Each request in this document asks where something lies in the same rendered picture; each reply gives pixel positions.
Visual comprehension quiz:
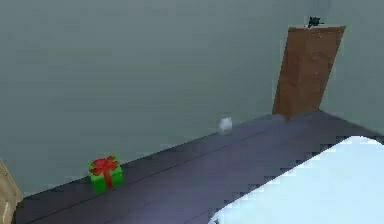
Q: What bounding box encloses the brown wooden cabinet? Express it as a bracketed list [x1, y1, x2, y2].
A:
[271, 25, 347, 120]

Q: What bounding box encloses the beige wooden furniture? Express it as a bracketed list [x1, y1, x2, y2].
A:
[0, 159, 23, 224]

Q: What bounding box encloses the green gift box red ribbon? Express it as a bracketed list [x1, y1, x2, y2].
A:
[87, 155, 125, 195]

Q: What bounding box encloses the grey white ball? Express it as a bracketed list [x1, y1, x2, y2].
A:
[218, 116, 234, 135]

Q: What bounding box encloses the small black object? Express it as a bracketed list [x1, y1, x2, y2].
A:
[307, 16, 325, 29]

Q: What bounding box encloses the white bed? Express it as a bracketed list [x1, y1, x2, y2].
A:
[207, 135, 384, 224]

